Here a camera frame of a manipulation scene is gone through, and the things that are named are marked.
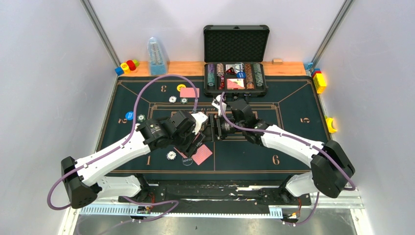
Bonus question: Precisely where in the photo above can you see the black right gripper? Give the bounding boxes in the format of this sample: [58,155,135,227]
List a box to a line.
[203,114,245,143]

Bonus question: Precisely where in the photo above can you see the red-backed card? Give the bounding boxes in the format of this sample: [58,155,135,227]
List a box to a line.
[191,144,213,165]
[180,87,200,98]

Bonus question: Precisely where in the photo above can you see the white-blue poker chip stack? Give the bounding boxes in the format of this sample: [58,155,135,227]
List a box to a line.
[166,151,177,160]

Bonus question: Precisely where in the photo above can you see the yellow big blind button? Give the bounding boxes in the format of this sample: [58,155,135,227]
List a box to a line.
[177,84,186,92]

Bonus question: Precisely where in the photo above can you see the blue small blind button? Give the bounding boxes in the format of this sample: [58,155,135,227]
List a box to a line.
[125,111,135,120]

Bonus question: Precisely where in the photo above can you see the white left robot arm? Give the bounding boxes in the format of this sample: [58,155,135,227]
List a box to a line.
[61,110,208,209]

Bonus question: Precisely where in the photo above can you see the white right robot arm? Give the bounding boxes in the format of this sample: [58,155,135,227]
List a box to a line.
[211,96,356,205]

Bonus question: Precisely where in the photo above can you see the clear dealer button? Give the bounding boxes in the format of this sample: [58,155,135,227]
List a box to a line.
[182,157,193,166]

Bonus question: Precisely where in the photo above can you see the playing card deck in case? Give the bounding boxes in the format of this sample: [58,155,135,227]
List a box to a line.
[226,78,245,90]

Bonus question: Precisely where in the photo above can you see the orange chip row in case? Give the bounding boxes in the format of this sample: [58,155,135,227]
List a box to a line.
[245,64,254,90]

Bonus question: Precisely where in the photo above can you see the pink-white chip row in case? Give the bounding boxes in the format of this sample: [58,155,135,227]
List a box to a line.
[216,63,224,77]

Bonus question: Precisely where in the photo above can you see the purple-green chip row in case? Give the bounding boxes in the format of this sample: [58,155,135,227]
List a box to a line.
[207,64,216,87]

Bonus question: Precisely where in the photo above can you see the blue button in case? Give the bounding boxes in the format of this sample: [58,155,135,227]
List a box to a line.
[236,71,246,78]

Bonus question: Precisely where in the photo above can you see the black poker chip case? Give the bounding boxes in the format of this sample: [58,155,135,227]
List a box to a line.
[203,24,270,100]

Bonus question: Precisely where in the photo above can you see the green poker table mat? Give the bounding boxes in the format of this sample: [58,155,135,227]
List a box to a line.
[98,76,329,181]

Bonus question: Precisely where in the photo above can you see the small wooden block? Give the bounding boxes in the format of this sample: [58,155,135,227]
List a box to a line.
[272,58,283,65]

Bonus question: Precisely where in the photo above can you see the red toy cylinder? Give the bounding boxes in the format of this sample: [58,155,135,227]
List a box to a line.
[126,60,137,71]

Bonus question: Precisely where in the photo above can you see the yellow toy cylinder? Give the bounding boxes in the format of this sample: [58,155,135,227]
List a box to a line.
[120,63,131,73]

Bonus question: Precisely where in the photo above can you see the blue toy cube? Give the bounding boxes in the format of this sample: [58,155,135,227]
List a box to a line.
[115,67,124,76]

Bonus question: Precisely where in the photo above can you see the yellow curved toy piece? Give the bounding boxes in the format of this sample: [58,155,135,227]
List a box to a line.
[325,117,338,134]

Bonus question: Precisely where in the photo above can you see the yellow toy block right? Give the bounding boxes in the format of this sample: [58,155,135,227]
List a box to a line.
[311,69,327,94]

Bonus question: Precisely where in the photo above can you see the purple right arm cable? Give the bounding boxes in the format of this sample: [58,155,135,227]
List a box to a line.
[219,92,356,226]

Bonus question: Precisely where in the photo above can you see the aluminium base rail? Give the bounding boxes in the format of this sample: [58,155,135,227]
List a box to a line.
[77,182,364,219]

